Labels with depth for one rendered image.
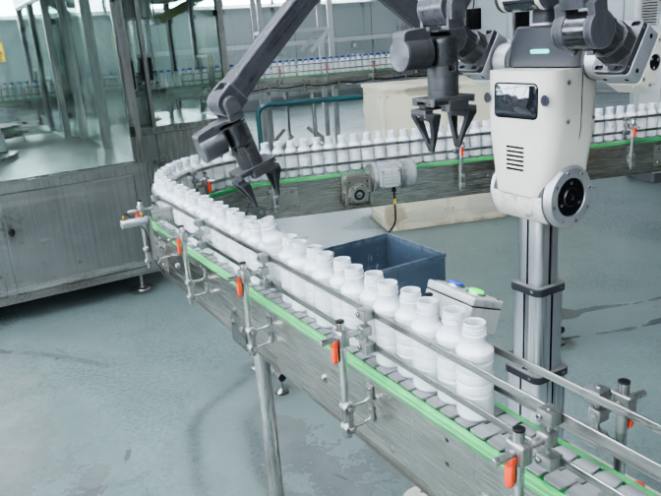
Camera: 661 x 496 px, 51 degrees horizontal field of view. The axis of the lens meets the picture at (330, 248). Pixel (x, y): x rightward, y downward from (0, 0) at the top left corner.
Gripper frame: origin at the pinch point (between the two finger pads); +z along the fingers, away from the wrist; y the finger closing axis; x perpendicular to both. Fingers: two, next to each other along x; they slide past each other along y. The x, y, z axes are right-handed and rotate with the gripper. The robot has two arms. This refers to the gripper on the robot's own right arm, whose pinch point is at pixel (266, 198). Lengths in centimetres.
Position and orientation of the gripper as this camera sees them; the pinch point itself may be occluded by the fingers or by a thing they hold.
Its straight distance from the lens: 166.1
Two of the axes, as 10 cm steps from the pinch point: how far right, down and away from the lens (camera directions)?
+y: -7.9, 5.0, -3.5
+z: 3.4, 8.4, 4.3
